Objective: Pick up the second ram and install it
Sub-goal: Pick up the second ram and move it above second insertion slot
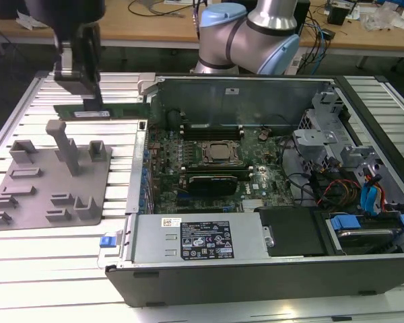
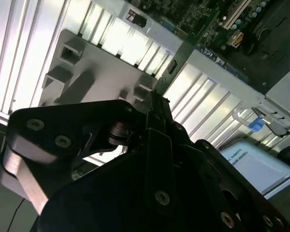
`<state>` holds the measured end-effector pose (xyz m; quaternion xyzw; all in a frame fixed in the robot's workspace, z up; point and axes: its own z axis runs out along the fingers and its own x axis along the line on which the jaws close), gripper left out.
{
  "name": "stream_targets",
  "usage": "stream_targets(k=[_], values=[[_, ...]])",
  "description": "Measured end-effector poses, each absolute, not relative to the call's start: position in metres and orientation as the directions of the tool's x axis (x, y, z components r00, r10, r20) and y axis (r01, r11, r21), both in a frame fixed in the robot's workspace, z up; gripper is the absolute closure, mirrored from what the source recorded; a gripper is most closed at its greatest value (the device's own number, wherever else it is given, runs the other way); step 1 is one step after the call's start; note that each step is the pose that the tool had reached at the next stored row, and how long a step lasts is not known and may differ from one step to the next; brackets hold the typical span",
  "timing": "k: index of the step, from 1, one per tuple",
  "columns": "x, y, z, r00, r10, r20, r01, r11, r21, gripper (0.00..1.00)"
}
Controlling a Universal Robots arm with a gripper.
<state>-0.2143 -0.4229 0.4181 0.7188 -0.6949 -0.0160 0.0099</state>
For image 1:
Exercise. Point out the empty black RAM slot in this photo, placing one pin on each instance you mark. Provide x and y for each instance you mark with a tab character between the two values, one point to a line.
215	165

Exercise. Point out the small black adapter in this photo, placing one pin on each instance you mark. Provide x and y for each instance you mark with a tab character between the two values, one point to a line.
329	34

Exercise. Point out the green RAM stick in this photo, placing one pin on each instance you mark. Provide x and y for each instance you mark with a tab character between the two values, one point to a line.
128	110

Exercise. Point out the metal drive cage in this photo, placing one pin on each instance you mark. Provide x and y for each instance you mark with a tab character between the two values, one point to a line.
313	138

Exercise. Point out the black plastic shroud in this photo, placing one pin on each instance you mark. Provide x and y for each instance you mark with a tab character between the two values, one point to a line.
296	232

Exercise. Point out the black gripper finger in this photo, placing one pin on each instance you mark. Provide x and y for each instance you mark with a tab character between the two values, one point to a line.
87	50

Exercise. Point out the round coin battery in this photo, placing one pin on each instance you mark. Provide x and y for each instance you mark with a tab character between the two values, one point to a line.
263	135

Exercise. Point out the large black box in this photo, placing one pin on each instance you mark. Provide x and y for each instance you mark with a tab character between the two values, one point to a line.
6	8

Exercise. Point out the hard disk in blue carrier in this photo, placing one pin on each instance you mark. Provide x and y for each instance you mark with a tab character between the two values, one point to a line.
345	222

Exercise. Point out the crumpled white paper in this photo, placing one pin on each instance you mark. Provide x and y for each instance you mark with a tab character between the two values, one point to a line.
25	23

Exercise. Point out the grey plastic parts rack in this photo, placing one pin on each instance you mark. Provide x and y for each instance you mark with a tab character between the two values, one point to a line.
87	175

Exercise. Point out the silver CPU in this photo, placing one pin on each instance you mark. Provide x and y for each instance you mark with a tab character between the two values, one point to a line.
222	151

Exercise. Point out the blue case latch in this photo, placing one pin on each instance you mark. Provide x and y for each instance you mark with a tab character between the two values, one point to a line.
108	242

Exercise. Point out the grey power supply with label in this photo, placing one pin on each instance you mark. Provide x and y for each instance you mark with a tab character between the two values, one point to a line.
155	235

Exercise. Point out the black RAM slot bank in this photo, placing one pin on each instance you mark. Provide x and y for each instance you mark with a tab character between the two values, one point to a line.
212	134

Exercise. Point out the green motherboard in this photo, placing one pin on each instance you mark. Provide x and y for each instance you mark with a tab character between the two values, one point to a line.
272	178

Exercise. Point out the open black PC case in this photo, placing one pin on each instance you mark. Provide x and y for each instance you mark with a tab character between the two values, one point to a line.
256	286

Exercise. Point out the clear plastic bags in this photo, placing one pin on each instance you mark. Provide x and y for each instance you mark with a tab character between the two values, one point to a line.
380	18

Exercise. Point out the white power strip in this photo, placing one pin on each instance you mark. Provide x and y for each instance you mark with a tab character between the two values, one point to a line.
297	64

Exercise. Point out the black square device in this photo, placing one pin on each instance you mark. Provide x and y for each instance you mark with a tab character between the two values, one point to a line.
338	15

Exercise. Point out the silver finned heatsink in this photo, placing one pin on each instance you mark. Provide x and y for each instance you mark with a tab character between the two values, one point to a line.
254	205

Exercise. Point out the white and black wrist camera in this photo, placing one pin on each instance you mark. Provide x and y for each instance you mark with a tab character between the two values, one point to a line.
74	85

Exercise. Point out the dark RAM stick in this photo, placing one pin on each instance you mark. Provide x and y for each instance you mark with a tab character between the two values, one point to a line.
219	172

